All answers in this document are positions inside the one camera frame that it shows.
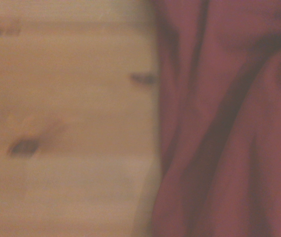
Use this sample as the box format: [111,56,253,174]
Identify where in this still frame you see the rust orange shorts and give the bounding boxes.
[150,0,281,237]

